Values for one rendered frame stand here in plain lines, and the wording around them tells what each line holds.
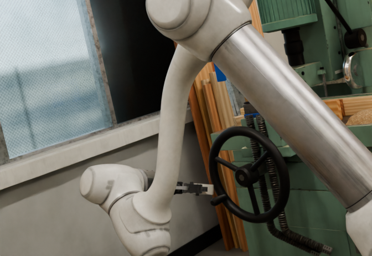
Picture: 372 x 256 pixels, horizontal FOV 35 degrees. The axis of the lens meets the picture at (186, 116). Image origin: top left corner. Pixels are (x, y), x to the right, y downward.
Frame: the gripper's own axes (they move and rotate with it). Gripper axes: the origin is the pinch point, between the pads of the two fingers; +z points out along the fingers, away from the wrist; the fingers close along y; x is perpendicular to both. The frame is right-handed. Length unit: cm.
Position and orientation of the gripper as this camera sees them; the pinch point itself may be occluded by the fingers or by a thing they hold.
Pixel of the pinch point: (203, 189)
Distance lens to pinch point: 173.1
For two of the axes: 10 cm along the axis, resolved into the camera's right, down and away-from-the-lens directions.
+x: -0.5, 9.9, -1.3
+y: -6.9, 0.6, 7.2
